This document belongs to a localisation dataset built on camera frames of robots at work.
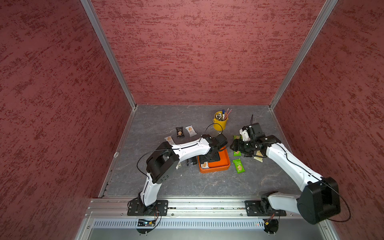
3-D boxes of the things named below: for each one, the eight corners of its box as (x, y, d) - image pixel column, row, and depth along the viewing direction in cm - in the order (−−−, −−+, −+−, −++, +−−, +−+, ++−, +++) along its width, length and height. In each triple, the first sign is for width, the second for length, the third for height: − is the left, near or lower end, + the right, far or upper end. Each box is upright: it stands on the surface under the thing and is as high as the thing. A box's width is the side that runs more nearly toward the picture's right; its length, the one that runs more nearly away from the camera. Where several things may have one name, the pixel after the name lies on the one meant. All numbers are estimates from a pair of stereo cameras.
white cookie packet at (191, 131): (190, 137, 104) (190, 135, 103) (186, 128, 109) (185, 127, 107) (196, 134, 106) (196, 132, 104) (191, 126, 110) (191, 124, 109)
